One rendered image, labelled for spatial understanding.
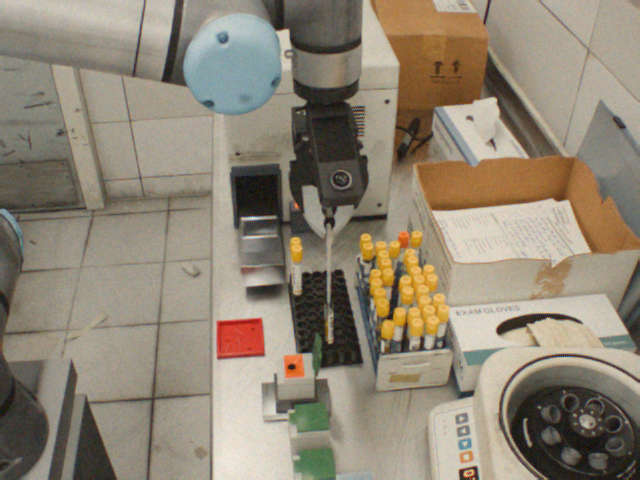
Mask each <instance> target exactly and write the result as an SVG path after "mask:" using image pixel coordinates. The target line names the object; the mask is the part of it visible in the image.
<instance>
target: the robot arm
mask: <svg viewBox="0 0 640 480"><path fill-rule="evenodd" d="M362 7H363V0H0V55H1V56H5V57H11V58H16V59H22V60H24V59H27V60H32V61H38V62H43V63H48V64H54V65H58V66H64V67H66V66H70V67H75V68H81V69H86V70H91V71H97V72H102V73H108V74H113V75H118V76H124V77H125V76H129V77H135V78H141V79H146V80H152V81H157V82H162V83H168V84H173V85H178V86H183V87H188V88H189V90H190V91H191V93H192V95H193V96H194V98H196V99H197V100H198V101H199V103H200V102H201V104H202V105H203V106H204V107H206V108H207V109H209V110H210V111H212V112H214V113H217V114H222V115H227V116H238V115H244V114H248V113H251V112H254V111H256V109H258V108H260V107H261V106H263V105H264V104H265V103H266V102H267V101H268V100H269V99H271V98H272V97H273V95H274V94H275V92H276V90H277V88H278V85H279V83H280V82H281V72H282V65H281V58H280V56H281V47H280V42H279V38H278V35H277V33H276V31H282V30H286V29H289V40H290V46H291V49H290V50H286V51H284V58H286V59H291V73H292V76H293V90H294V93H295V94H296V95H297V96H298V97H299V98H301V99H304V100H306V101H307V103H306V104H305V106H294V107H291V115H292V140H293V150H294V154H295V156H296V160H290V168H291V170H290V172H289V184H290V190H291V194H292V196H293V199H294V201H295V203H296V204H297V206H298V208H299V210H300V211H301V214H302V215H303V217H305V219H306V220H307V222H308V223H309V225H310V226H311V229H312V230H313V231H314V232H315V233H316V234H317V235H318V236H320V237H321V238H323V239H325V238H326V233H327V231H326V223H325V214H324V208H323V207H326V208H329V207H332V208H331V209H332V215H333V216H332V219H331V222H330V224H331V227H332V238H335V237H336V236H337V235H338V234H339V233H340V232H341V230H342V229H343V227H344V226H345V225H346V223H347V222H348V221H349V219H351V217H352V216H353V214H354V211H355V209H357V207H358V205H359V203H360V201H361V199H362V198H363V195H364V193H365V191H367V188H368V184H369V172H368V162H369V159H368V156H366V155H360V152H359V151H360V150H361V149H363V143H362V141H361V140H360V139H358V134H359V128H358V125H357V122H356V119H355V116H354V113H352V109H351V106H350V103H347V102H345V100H348V99H350V98H352V97H353V96H355V95H357V93H358V92H359V81H360V76H361V75H362V56H363V37H362V34H363V19H362ZM301 110H306V111H301ZM297 111H300V114H297ZM23 260H24V240H23V236H22V233H21V230H20V228H19V226H18V225H17V222H16V221H15V219H14V218H13V216H12V215H11V214H10V213H9V212H8V211H6V210H5V209H2V210H1V209H0V480H18V479H19V478H20V477H22V476H24V475H25V474H26V473H28V472H29V471H30V470H31V469H32V468H33V466H34V465H35V464H36V462H37V460H38V459H39V458H40V456H41V455H42V453H43V451H44V449H45V447H46V445H47V442H48V439H49V437H48V434H49V421H48V417H47V414H46V412H45V410H44V407H43V405H42V403H41V401H40V400H38V399H37V397H36V395H35V394H34V393H33V392H32V391H30V390H29V389H27V388H26V387H25V386H24V385H23V384H21V383H20V382H19V381H18V380H16V379H15V378H14V377H13V374H12V372H11V370H10V367H9V365H8V363H7V360H6V358H5V356H4V353H3V338H4V335H5V334H4V331H5V327H6V324H7V320H8V316H9V313H10V309H11V306H12V301H13V297H14V294H15V290H16V286H17V283H18V279H19V278H20V276H21V269H22V266H23Z"/></svg>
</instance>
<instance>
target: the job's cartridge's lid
mask: <svg viewBox="0 0 640 480"><path fill-rule="evenodd" d="M321 350H322V339H321V336H319V334H318V333H316V334H315V339H314V345H313V350H312V357H313V360H312V368H313V370H314V376H315V377H317V376H318V371H319V366H321V361H322V351H321Z"/></svg>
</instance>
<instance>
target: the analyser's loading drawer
mask: <svg viewBox="0 0 640 480"><path fill-rule="evenodd" d="M238 216H239V242H240V273H242V285H243V286H254V285H268V284H282V283H285V277H284V262H283V256H282V247H281V237H280V227H279V218H278V208H277V199H276V194H271V195H254V196H249V197H238Z"/></svg>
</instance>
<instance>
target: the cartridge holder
mask: <svg viewBox="0 0 640 480"><path fill-rule="evenodd" d="M261 394H262V419H263V421H268V420H282V419H288V411H290V410H294V405H302V403H315V402H326V407H327V412H328V416H332V410H331V401H330V393H329V386H328V378H316V377H315V376H314V398H299V399H284V400H278V385H277V373H274V382H271V383H261Z"/></svg>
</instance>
